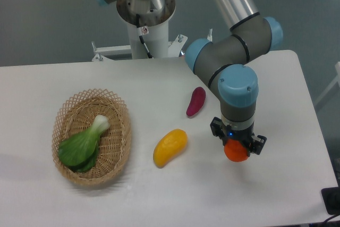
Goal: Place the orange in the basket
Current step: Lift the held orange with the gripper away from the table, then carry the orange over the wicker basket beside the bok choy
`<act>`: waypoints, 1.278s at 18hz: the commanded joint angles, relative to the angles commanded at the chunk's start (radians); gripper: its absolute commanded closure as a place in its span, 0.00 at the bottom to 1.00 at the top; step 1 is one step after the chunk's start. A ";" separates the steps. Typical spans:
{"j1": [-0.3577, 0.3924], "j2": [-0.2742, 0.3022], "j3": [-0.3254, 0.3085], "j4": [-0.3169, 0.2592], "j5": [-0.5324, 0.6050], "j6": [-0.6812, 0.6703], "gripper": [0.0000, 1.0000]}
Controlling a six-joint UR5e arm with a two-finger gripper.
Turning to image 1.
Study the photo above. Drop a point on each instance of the orange fruit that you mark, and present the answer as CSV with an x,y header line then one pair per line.
x,y
235,152

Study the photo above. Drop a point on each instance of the yellow mango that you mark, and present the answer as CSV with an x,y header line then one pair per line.
x,y
169,147

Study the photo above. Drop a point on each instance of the woven wicker basket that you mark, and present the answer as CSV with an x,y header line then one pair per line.
x,y
78,114

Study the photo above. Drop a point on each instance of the white frame at right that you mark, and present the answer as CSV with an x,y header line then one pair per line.
x,y
330,91

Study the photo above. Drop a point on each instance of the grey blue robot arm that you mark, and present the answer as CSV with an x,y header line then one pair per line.
x,y
221,66

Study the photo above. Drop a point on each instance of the green bok choy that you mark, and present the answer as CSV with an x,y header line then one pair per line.
x,y
79,152

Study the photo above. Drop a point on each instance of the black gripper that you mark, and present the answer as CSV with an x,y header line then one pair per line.
x,y
246,136

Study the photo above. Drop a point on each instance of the black device at edge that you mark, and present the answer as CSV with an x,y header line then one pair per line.
x,y
331,199

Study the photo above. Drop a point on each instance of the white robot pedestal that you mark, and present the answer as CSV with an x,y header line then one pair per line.
x,y
147,26

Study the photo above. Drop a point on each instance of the purple sweet potato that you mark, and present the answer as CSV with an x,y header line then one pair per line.
x,y
197,102

